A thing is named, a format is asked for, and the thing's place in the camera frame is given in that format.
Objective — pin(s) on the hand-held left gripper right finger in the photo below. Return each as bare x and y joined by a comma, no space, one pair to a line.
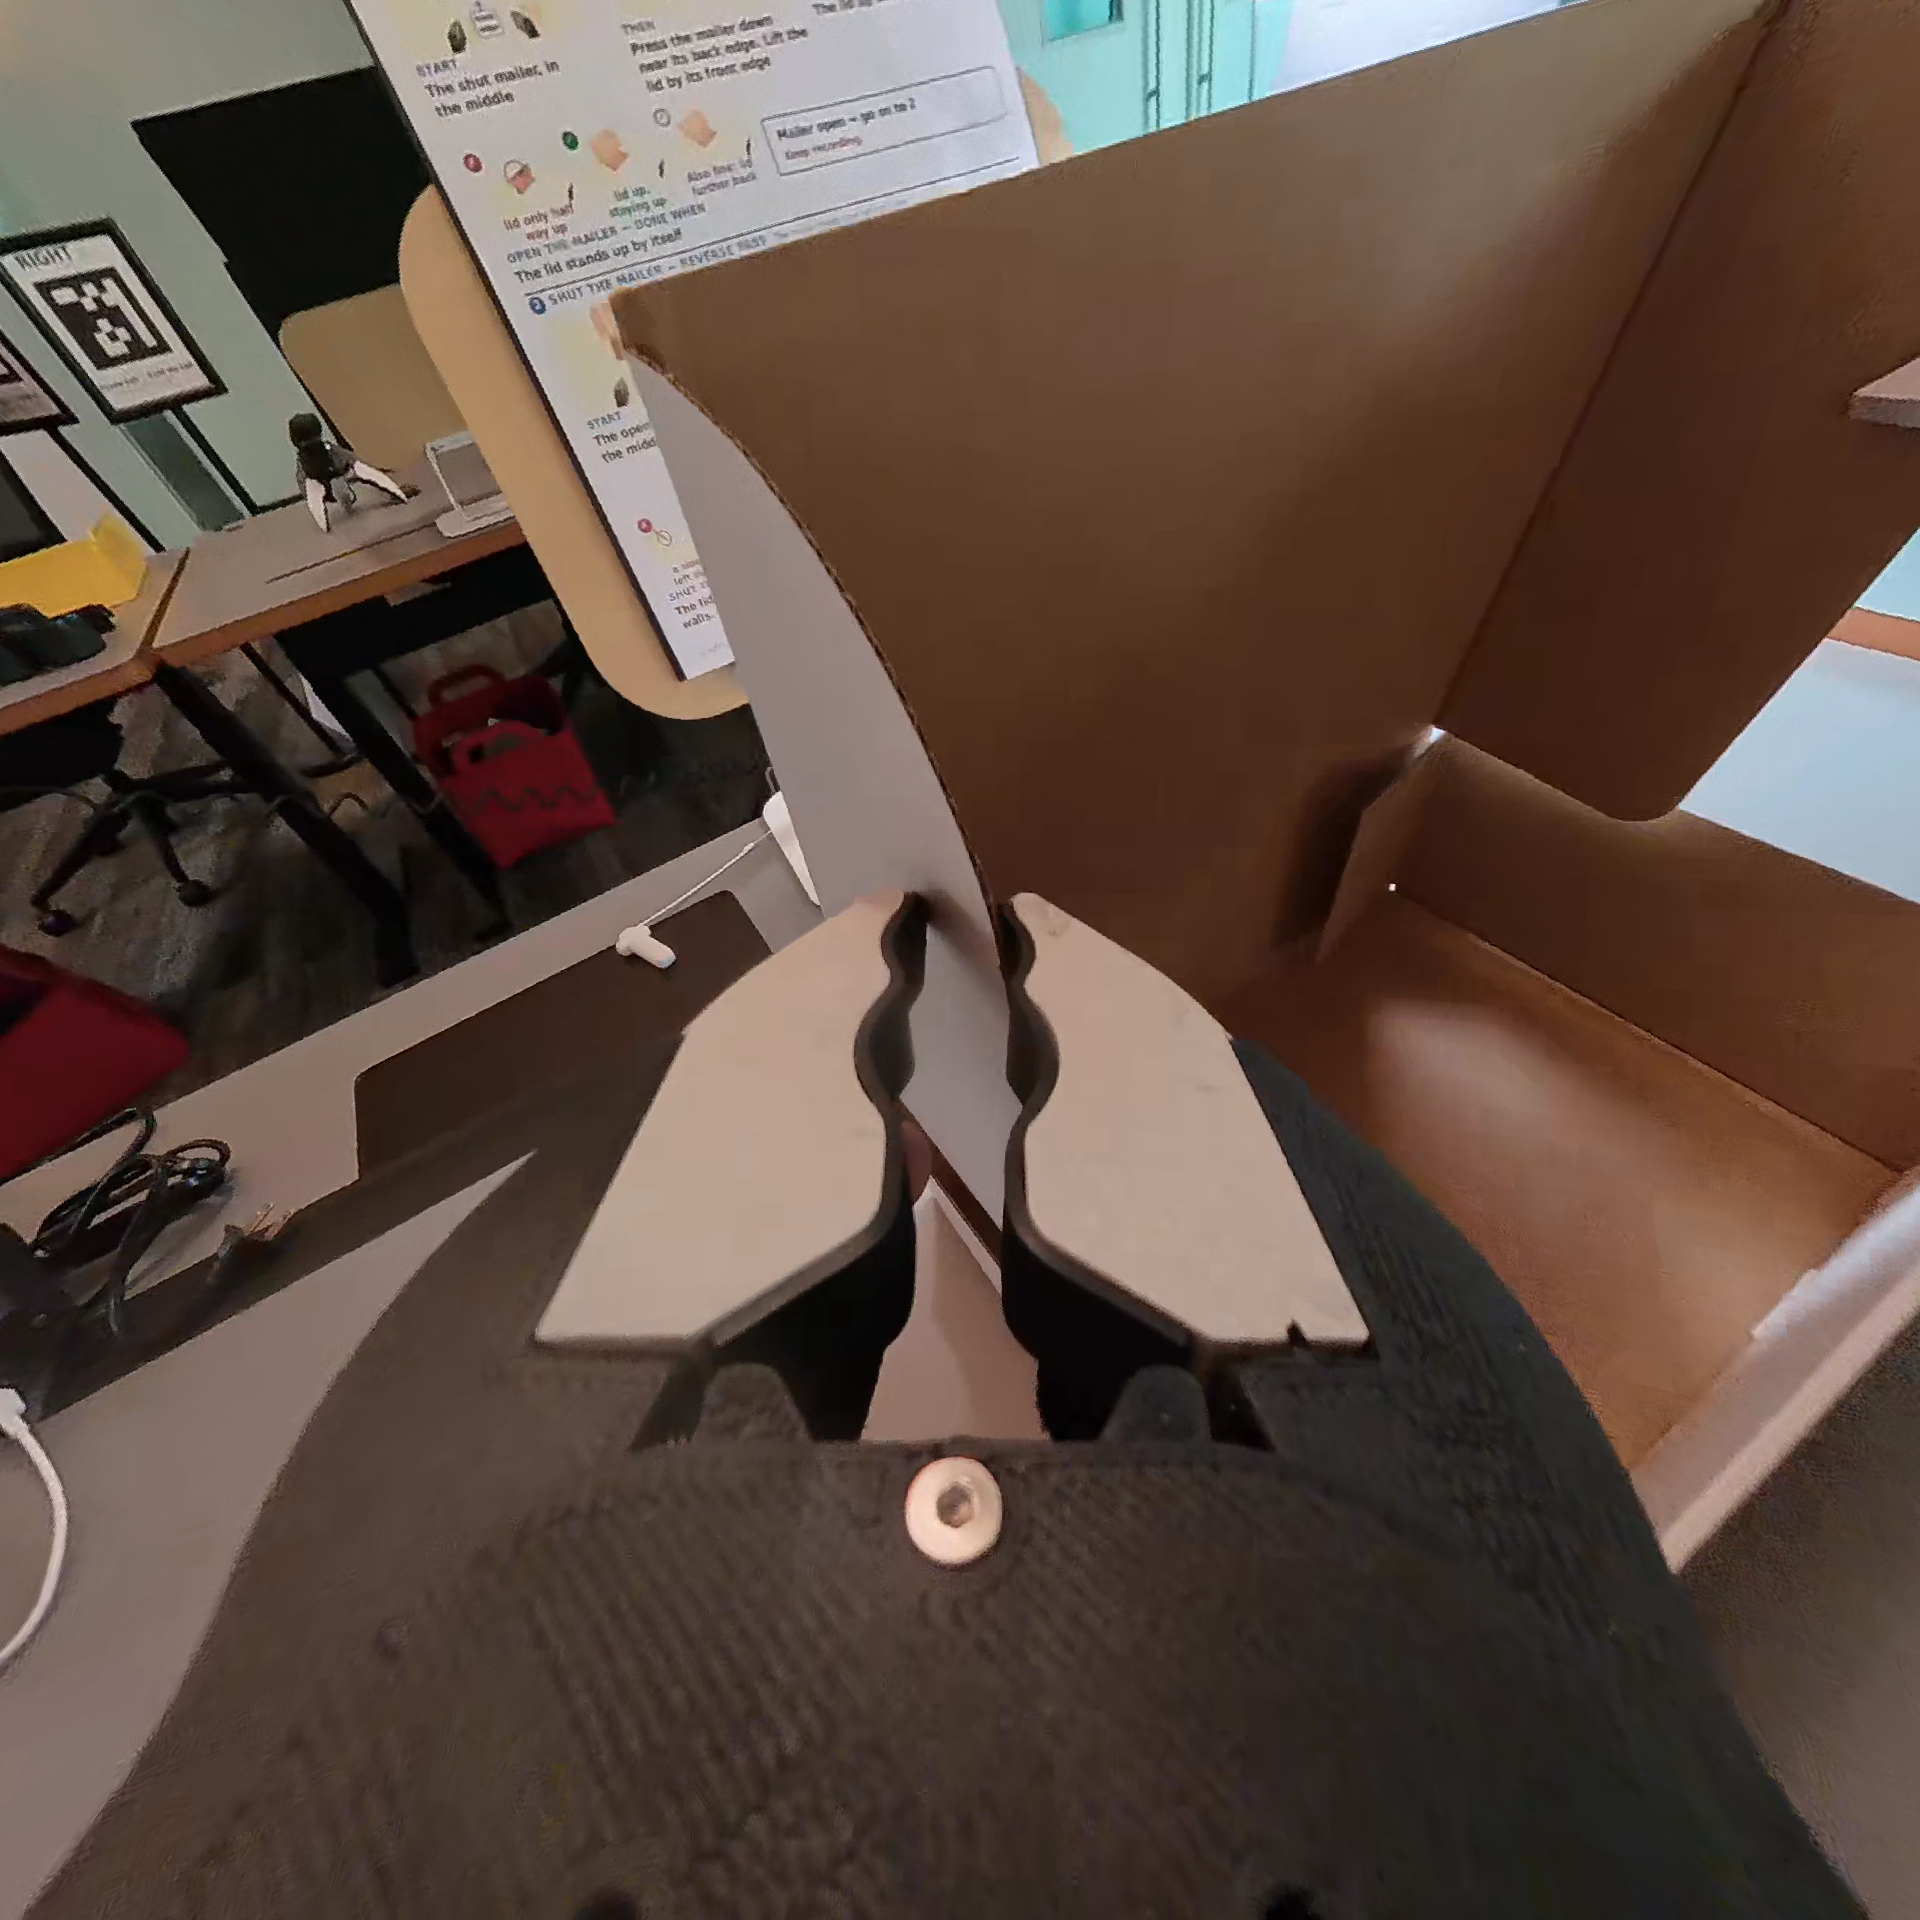
1170,1200

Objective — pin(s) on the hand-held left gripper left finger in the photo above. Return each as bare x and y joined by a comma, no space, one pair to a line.
751,1185

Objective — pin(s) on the cardboard box with lid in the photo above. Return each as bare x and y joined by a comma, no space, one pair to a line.
1200,523

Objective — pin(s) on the black desk mat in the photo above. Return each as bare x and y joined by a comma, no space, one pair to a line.
494,1080

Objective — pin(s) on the red felt bag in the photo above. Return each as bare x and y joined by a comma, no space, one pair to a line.
76,1049
516,779

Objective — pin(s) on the small white stand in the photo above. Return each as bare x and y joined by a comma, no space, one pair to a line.
474,493

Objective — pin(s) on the grey-topped table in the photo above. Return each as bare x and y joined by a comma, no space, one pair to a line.
300,579

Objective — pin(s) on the black office chair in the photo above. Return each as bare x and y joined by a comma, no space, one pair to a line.
76,751

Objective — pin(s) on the idle hand-held gripper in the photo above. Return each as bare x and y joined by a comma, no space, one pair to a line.
339,474

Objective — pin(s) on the wooden board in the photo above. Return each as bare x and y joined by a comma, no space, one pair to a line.
360,376

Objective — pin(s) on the yellow bin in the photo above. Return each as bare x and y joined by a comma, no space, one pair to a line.
76,579

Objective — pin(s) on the printed instruction sheet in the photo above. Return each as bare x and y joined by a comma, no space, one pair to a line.
675,149

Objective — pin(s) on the black and white tag sign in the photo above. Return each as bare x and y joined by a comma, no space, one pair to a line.
113,322
23,389

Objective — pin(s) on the black wall panel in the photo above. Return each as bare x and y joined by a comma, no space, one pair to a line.
255,210

